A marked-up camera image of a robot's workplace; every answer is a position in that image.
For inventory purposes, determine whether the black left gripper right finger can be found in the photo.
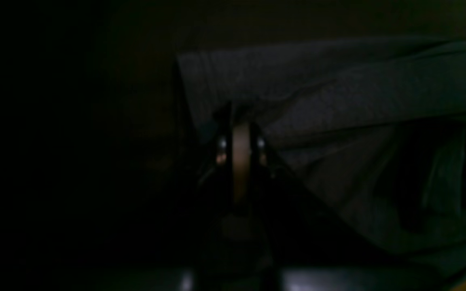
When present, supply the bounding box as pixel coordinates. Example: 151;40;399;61
248;123;440;291

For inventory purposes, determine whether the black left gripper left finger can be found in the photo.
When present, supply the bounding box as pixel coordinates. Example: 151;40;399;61
95;105;233;291

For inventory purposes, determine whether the dark grey T-shirt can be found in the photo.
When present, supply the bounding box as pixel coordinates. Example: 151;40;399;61
176;36;466;277

